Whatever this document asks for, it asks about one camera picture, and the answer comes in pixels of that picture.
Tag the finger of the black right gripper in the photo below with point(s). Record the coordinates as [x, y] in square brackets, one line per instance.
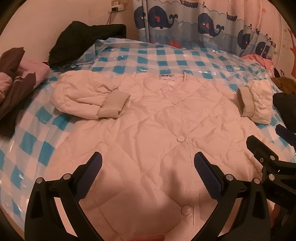
[287, 135]
[278, 177]

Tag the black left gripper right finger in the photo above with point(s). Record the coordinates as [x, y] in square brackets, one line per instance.
[252, 221]

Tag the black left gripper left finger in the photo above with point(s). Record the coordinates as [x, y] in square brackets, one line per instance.
[54, 212]

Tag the white quilted jacket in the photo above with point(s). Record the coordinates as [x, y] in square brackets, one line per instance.
[148, 128]

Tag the pink clothes at right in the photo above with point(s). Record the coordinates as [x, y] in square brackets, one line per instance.
[266, 63]

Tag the dark garment at right edge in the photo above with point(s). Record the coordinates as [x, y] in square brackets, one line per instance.
[285, 101]

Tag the blue checkered bagged quilt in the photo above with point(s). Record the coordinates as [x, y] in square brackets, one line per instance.
[41, 127]

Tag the whale pattern curtain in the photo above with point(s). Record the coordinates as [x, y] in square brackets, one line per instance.
[238, 27]

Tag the pink and brown garment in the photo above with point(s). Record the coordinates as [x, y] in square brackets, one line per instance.
[19, 77]

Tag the black garment by wall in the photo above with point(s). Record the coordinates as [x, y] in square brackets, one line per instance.
[77, 38]

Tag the white wall power outlet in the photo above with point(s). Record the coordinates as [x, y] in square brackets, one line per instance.
[117, 6]

